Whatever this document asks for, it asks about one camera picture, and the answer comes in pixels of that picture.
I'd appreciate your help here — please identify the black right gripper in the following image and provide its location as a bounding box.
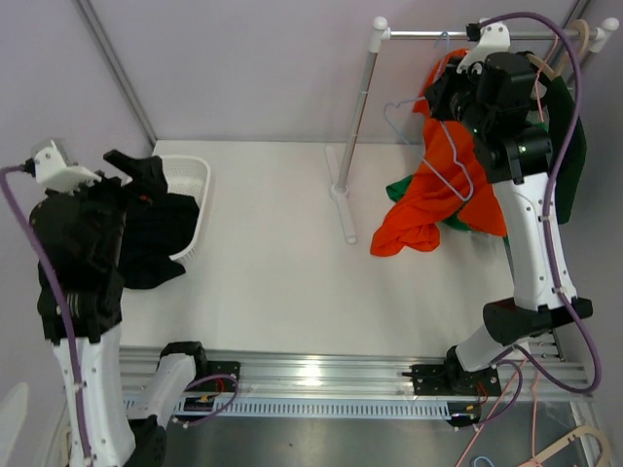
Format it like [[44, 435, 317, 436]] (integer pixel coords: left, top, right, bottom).
[[425, 56, 490, 138]]

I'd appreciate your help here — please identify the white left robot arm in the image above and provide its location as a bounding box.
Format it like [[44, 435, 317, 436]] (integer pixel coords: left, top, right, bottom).
[[28, 144, 210, 466]]

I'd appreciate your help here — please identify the orange t shirt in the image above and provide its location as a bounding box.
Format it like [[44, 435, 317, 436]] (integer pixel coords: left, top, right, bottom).
[[369, 47, 508, 257]]

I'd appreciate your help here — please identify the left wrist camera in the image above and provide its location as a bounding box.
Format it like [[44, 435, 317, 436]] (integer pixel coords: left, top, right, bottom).
[[31, 139, 102, 193]]

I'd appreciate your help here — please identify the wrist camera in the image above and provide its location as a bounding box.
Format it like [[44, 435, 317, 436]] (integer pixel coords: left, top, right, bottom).
[[457, 21, 511, 73], [31, 139, 102, 193]]

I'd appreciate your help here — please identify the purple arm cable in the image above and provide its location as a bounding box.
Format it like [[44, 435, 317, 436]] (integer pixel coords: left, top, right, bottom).
[[479, 12, 603, 394], [0, 162, 93, 463]]

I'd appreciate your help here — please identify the blue wire hanger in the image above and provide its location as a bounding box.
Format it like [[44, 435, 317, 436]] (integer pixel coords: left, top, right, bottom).
[[383, 31, 476, 203]]

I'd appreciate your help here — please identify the beige hanger on floor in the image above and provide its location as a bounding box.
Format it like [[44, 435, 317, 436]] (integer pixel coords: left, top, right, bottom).
[[518, 425, 615, 467]]

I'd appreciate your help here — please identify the blue hanger on floor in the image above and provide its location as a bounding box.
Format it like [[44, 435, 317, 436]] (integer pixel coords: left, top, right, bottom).
[[471, 455, 495, 467]]

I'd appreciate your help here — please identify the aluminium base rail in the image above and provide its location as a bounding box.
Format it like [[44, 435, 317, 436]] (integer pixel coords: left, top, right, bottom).
[[120, 347, 587, 420]]

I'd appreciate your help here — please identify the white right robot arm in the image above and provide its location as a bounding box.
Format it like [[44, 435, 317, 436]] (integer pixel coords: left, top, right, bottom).
[[424, 52, 593, 394]]

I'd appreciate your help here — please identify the metal clothes rack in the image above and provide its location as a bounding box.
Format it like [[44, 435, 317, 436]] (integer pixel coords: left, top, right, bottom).
[[325, 12, 620, 244]]

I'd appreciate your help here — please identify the pink hanger on floor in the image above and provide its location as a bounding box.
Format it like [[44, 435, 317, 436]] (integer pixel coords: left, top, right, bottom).
[[451, 358, 529, 466]]

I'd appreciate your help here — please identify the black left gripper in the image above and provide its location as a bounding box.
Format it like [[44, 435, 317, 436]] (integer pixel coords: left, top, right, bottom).
[[55, 148, 167, 266]]

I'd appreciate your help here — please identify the dark green t shirt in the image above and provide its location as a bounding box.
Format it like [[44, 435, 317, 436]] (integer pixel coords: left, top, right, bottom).
[[544, 77, 587, 225]]

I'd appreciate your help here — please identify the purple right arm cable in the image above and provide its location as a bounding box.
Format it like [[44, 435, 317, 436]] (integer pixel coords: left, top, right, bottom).
[[479, 12, 603, 394]]

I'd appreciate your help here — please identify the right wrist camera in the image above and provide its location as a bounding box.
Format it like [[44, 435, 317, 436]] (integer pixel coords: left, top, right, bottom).
[[457, 21, 511, 73]]

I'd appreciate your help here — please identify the black t shirt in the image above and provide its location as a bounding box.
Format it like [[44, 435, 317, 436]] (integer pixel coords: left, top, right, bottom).
[[119, 193, 200, 290]]

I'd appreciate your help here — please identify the beige wooden hanger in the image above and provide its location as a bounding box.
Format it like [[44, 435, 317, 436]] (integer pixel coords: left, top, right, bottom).
[[528, 18, 591, 82]]

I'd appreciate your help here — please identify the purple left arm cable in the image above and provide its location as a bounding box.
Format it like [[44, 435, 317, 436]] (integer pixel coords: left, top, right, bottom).
[[0, 162, 93, 463]]

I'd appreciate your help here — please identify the white perforated plastic basket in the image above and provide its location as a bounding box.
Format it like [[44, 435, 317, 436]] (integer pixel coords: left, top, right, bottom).
[[152, 155, 211, 266]]

